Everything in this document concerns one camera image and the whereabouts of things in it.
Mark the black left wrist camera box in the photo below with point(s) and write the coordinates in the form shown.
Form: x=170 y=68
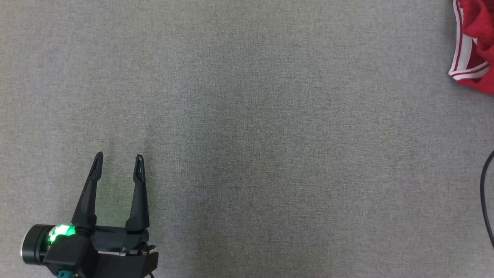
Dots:
x=69 y=253

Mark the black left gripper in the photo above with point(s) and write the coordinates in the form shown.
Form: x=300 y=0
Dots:
x=123 y=262

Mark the red number 23 jersey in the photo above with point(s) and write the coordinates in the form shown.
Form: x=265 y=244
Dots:
x=482 y=31

